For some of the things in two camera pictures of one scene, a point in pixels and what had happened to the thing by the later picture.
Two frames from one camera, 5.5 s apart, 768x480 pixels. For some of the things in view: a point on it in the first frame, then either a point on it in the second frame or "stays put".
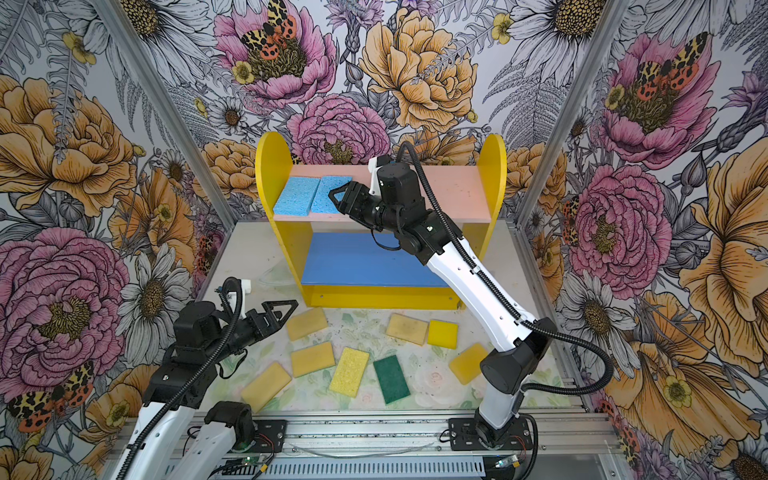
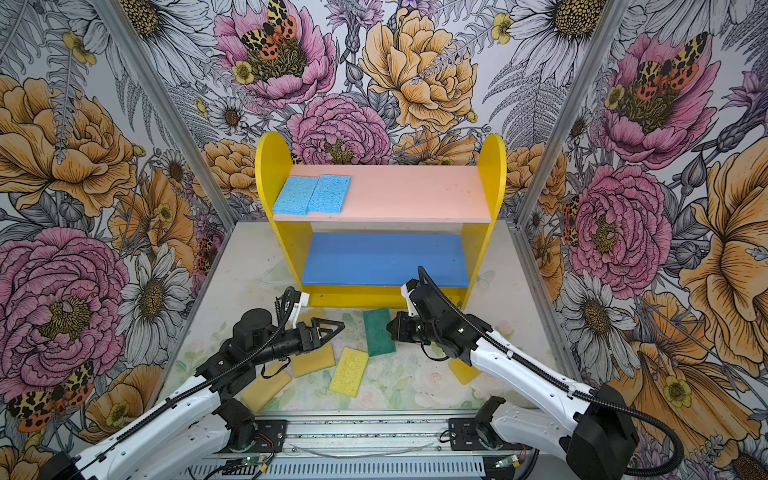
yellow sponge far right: [466, 366] stays put
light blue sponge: [295, 196] stays put
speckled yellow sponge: [349, 372] stays put
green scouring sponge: [391, 379] to [379, 339]
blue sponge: [322, 201] stays put
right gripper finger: [354, 202] to [404, 328]
